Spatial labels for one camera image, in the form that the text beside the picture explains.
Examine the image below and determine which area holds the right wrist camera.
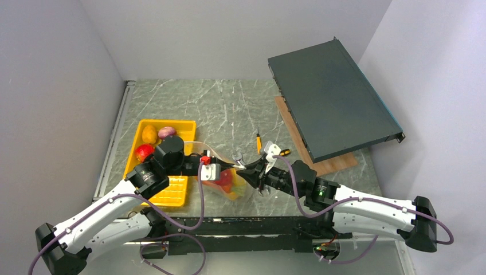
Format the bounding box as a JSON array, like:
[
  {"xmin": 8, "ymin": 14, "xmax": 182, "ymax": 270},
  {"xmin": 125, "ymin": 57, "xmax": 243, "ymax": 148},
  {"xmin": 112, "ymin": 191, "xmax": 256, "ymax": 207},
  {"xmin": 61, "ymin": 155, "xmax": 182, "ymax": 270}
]
[{"xmin": 263, "ymin": 141, "xmax": 281, "ymax": 174}]

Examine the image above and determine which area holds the red bell pepper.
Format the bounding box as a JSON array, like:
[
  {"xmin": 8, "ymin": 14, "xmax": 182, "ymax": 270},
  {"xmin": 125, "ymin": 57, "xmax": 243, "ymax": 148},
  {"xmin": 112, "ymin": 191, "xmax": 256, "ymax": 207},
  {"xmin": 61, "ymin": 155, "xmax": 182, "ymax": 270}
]
[{"xmin": 215, "ymin": 169, "xmax": 236, "ymax": 185}]

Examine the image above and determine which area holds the clear dotted zip bag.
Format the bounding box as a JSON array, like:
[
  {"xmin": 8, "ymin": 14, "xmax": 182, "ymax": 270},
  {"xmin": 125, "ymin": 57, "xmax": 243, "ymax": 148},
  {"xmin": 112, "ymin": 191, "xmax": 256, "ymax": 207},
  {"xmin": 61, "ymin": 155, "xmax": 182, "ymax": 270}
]
[{"xmin": 185, "ymin": 141, "xmax": 252, "ymax": 203}]

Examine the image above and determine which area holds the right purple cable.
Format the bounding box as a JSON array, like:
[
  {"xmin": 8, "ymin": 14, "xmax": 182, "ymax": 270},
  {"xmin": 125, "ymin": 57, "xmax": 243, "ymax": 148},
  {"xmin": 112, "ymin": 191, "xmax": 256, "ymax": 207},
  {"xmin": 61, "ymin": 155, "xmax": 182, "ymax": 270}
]
[{"xmin": 272, "ymin": 155, "xmax": 455, "ymax": 266}]

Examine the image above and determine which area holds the black yellow screwdriver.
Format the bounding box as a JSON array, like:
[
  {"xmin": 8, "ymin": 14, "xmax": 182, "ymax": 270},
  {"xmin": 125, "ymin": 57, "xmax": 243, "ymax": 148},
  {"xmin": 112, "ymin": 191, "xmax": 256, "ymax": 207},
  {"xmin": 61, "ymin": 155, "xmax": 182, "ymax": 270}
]
[{"xmin": 279, "ymin": 149, "xmax": 291, "ymax": 156}]

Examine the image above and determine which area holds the yellow plastic tray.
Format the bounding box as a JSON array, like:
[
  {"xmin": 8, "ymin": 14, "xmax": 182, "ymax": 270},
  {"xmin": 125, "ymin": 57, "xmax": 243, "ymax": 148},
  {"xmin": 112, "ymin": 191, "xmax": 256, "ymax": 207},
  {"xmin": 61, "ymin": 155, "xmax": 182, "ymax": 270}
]
[{"xmin": 123, "ymin": 119, "xmax": 197, "ymax": 207}]

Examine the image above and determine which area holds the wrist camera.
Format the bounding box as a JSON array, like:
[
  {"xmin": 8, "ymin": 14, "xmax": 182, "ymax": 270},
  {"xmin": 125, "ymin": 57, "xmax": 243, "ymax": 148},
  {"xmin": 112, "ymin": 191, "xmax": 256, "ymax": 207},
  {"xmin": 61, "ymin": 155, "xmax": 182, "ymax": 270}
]
[
  {"xmin": 263, "ymin": 141, "xmax": 281, "ymax": 174},
  {"xmin": 198, "ymin": 156, "xmax": 221, "ymax": 181}
]

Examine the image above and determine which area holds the small yellow screwdriver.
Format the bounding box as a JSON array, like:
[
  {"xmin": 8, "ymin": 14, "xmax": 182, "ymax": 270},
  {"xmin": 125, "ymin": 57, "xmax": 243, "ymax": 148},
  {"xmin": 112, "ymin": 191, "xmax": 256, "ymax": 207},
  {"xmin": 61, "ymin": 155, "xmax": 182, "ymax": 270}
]
[{"xmin": 256, "ymin": 127, "xmax": 262, "ymax": 154}]

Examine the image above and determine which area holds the purple onion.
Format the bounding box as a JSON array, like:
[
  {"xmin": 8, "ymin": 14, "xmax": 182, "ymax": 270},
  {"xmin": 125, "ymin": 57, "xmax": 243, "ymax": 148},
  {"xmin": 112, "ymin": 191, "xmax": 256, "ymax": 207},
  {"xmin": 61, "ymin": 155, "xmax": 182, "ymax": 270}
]
[{"xmin": 158, "ymin": 127, "xmax": 177, "ymax": 140}]

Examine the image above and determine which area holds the red apple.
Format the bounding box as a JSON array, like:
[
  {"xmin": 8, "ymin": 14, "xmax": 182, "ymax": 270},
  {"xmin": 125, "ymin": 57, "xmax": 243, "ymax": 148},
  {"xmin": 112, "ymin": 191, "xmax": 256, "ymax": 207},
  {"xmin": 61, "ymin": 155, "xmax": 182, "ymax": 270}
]
[{"xmin": 134, "ymin": 144, "xmax": 155, "ymax": 163}]

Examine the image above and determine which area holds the brown potato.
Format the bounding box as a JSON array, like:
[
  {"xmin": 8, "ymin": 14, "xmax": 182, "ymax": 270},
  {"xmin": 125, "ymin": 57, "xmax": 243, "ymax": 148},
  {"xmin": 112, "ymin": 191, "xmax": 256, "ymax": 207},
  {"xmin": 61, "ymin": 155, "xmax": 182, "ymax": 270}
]
[{"xmin": 142, "ymin": 125, "xmax": 158, "ymax": 144}]

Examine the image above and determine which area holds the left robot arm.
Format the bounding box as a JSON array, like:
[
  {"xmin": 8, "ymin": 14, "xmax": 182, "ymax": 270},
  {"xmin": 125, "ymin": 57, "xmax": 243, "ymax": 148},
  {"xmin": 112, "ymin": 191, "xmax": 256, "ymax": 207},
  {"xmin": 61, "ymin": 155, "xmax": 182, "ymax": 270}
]
[{"xmin": 28, "ymin": 136, "xmax": 240, "ymax": 274}]

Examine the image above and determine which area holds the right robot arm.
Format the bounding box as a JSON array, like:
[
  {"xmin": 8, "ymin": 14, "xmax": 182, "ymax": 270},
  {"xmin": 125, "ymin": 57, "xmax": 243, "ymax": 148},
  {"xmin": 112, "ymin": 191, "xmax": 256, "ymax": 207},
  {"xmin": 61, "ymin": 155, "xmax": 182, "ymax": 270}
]
[{"xmin": 236, "ymin": 158, "xmax": 439, "ymax": 253}]

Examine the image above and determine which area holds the steel combination wrench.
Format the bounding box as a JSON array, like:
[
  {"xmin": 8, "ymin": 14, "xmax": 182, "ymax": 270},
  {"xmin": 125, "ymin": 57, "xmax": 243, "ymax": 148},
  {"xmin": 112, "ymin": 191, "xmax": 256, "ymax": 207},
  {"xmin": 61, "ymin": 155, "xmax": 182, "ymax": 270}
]
[{"xmin": 232, "ymin": 151, "xmax": 271, "ymax": 197}]

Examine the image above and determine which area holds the dark green network switch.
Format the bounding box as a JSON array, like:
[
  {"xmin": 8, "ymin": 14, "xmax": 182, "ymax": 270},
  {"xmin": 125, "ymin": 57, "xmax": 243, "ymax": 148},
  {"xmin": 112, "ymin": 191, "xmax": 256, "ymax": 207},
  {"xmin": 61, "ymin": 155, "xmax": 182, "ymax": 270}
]
[{"xmin": 268, "ymin": 38, "xmax": 406, "ymax": 163}]

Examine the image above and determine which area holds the wooden cutting board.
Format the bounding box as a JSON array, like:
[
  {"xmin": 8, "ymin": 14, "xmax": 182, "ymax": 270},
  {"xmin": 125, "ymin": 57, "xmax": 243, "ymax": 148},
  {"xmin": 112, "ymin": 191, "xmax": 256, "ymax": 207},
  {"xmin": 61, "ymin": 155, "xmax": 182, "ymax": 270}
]
[{"xmin": 275, "ymin": 96, "xmax": 358, "ymax": 176}]

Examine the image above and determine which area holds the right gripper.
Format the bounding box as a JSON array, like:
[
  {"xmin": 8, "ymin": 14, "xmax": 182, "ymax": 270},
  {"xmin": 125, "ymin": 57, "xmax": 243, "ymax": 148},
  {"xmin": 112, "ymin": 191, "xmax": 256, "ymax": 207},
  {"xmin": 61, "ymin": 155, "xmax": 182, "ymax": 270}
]
[{"xmin": 237, "ymin": 156, "xmax": 303, "ymax": 198}]

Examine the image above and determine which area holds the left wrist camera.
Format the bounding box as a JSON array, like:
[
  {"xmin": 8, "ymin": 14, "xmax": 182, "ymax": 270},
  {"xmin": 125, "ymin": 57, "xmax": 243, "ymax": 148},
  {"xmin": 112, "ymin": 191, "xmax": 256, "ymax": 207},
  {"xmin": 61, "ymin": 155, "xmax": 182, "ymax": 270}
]
[{"xmin": 198, "ymin": 156, "xmax": 221, "ymax": 181}]

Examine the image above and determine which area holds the orange carrot with green top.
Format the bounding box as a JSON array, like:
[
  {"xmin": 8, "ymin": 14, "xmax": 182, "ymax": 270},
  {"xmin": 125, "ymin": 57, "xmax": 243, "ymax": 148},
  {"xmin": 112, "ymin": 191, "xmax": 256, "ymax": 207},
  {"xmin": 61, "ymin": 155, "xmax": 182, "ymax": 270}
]
[{"xmin": 214, "ymin": 183, "xmax": 233, "ymax": 194}]

